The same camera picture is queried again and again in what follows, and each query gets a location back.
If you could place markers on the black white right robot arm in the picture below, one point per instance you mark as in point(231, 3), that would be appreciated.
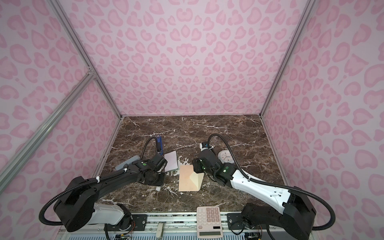
point(287, 209)

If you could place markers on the white letter paper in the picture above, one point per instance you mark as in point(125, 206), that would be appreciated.
point(172, 161)

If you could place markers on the diagonal aluminium frame bar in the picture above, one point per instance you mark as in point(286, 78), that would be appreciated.
point(15, 165)

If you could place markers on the small white alarm clock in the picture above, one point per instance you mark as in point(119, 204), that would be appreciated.
point(226, 157)

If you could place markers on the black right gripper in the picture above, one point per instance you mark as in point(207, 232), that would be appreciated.
point(197, 162)

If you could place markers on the peach pink envelope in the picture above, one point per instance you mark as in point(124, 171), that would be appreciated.
point(189, 181)

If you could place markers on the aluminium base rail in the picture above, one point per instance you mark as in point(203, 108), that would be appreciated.
point(178, 226)

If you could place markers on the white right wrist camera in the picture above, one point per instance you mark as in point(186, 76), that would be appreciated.
point(205, 146)

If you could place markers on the pink white calculator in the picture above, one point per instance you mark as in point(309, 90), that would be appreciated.
point(209, 224)

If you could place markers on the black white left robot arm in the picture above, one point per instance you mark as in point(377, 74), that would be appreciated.
point(78, 205)

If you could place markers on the white clip on rail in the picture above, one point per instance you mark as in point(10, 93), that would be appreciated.
point(160, 230)

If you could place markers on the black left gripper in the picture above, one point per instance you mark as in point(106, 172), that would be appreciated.
point(162, 164)

